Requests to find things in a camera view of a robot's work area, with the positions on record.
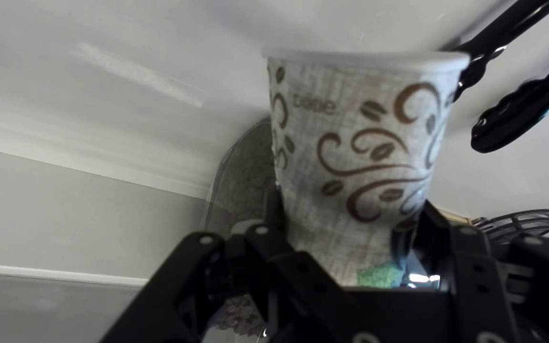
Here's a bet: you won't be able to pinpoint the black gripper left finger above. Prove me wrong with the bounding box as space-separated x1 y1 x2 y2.
100 219 355 343

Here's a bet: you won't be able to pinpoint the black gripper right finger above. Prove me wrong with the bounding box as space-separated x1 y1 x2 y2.
413 200 549 343

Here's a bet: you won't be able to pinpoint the paper cup with brown swirls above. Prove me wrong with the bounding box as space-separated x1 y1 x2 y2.
264 48 475 290

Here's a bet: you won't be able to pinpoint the black kitchen tongs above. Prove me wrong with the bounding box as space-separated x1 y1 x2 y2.
443 0 549 156

